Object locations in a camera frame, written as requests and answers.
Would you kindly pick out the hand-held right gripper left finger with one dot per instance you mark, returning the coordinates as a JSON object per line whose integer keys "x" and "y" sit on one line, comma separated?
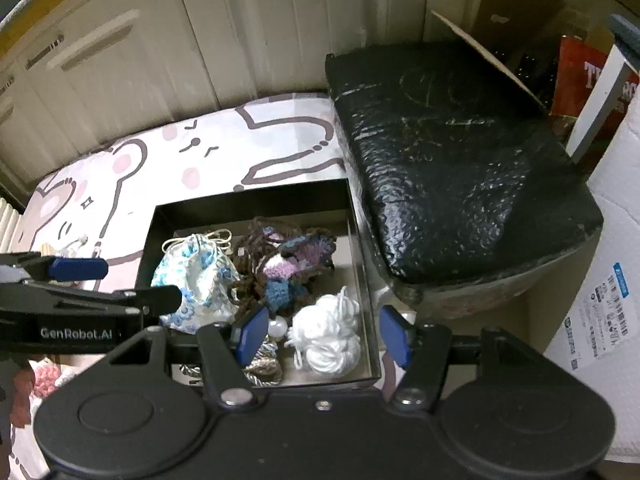
{"x": 250, "y": 335}

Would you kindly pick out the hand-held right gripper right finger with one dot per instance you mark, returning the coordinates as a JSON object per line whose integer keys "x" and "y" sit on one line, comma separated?
{"x": 395, "y": 335}

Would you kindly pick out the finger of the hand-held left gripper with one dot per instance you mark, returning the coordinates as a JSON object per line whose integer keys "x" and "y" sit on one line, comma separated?
{"x": 150, "y": 300}
{"x": 80, "y": 268}

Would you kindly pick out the white yarn ball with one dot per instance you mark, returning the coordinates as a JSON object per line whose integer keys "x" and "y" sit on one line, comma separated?
{"x": 325, "y": 335}

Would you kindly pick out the dark crochet yarn piece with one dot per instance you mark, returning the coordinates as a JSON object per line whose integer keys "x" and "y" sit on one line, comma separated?
{"x": 280, "y": 260}

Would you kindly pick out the black cardboard box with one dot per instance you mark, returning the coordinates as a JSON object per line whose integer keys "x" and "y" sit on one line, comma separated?
{"x": 225, "y": 200}

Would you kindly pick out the person's left hand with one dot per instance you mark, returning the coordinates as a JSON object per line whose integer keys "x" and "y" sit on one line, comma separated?
{"x": 21, "y": 397}

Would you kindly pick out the printed bear blanket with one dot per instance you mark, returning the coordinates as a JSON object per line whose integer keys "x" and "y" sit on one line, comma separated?
{"x": 150, "y": 160}

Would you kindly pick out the black wrapped cushion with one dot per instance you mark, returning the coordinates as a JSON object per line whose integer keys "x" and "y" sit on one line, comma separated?
{"x": 450, "y": 160}

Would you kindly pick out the wrapped paper towel roll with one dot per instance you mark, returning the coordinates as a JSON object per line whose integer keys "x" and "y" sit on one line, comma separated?
{"x": 615, "y": 240}

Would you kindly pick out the white flat board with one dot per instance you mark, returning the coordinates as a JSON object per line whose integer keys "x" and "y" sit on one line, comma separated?
{"x": 600, "y": 105}

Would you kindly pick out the red box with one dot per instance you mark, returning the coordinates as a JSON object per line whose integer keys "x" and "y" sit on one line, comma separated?
{"x": 575, "y": 80}

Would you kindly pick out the open brown cardboard box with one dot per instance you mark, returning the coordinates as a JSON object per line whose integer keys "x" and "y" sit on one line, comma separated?
{"x": 520, "y": 2}

